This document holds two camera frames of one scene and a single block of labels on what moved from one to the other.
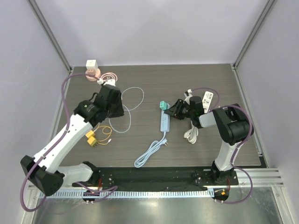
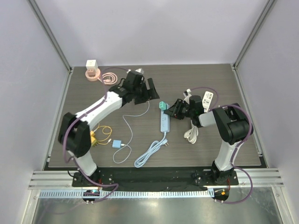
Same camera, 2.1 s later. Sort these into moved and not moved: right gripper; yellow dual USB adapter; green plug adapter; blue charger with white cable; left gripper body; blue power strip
Moved: blue charger with white cable; left gripper body
Not moved: green plug adapter; right gripper; blue power strip; yellow dual USB adapter
